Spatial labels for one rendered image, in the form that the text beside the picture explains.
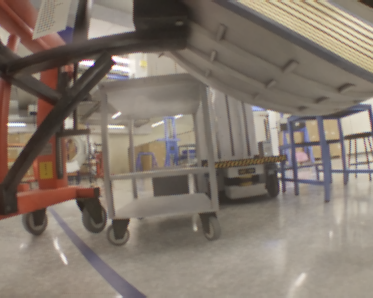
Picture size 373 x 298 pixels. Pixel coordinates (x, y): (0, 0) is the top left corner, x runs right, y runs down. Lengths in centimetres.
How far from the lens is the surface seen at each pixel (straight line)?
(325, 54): 42
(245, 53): 55
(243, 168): 155
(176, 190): 165
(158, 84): 90
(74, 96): 55
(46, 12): 62
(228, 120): 192
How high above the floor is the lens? 31
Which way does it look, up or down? 4 degrees up
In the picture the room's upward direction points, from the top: 5 degrees counter-clockwise
